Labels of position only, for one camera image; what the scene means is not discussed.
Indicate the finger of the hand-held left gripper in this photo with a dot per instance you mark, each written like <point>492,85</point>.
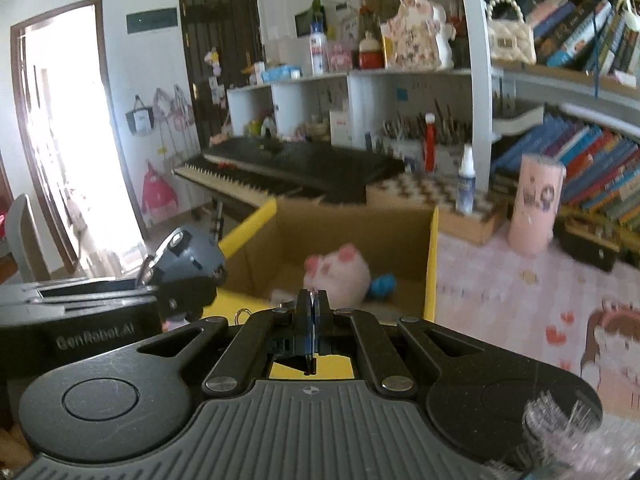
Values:
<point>185,301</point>

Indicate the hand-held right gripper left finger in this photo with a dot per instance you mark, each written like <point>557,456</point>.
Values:
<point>302,320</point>

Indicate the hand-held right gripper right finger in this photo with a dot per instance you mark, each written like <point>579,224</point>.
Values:
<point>322,320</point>

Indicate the grey key fob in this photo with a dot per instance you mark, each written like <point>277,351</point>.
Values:
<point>195,255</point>

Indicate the pink pig plush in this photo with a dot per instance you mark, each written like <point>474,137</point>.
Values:
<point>340,272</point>

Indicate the blue plastic toy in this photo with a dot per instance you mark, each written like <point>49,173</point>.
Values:
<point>382,286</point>

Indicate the yellow cardboard box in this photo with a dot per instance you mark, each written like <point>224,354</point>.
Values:
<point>350,240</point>

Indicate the grey chair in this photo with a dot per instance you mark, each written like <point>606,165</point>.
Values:
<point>25,240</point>

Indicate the black keyboard piano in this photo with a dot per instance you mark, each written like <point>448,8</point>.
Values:
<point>300,165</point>

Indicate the checkered box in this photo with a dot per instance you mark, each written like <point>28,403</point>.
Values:
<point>425,195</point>

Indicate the dark white tote bag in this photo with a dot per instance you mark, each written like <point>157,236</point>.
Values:
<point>139,120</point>

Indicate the white box with red label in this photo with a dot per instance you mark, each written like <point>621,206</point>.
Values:
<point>341,130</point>

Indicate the pink tote bag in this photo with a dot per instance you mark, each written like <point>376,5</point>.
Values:
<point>172,110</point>

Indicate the white pen holder with pens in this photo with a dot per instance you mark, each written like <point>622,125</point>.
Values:
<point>452,147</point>
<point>402,145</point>

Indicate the white spray bottle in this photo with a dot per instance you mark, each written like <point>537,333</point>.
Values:
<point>464,185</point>

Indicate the white cubby shelf unit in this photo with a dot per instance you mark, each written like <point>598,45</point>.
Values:
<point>370,95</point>

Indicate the small plush on door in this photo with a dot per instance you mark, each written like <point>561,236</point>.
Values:
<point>213,62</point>

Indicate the pink cartoon tumbler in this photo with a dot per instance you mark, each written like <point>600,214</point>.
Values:
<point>535,205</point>

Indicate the blue tissue pack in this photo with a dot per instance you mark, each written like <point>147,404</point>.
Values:
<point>280,75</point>

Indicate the silvery fuzzy cloth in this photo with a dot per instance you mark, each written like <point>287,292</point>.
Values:
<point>560,425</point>

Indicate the pink box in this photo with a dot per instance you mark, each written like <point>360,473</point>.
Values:
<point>339,57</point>

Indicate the white bottle with blue cap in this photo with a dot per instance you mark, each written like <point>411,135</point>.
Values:
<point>317,52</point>

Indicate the red round doll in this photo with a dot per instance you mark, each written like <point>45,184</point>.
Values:
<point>371,55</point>

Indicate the black wooden box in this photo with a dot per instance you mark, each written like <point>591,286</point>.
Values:
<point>587,247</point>

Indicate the yellow white bottle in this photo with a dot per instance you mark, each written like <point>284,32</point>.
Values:
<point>386,46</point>

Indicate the dark wooden door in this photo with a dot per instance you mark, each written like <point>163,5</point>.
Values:
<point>220,20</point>

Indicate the white cartoon desk mat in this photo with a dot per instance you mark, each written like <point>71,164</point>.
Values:
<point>615,360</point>

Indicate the floral plush pig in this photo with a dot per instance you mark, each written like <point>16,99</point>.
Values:
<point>417,35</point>

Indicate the white wooden bookshelf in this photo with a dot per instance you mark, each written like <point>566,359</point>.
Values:
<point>475,60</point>

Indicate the row of books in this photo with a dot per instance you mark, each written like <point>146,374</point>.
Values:
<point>590,165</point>
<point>580,30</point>

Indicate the white quilted handbag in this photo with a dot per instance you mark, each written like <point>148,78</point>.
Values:
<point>510,40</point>

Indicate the dark photo frame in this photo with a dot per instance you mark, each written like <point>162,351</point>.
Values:
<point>307,22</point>

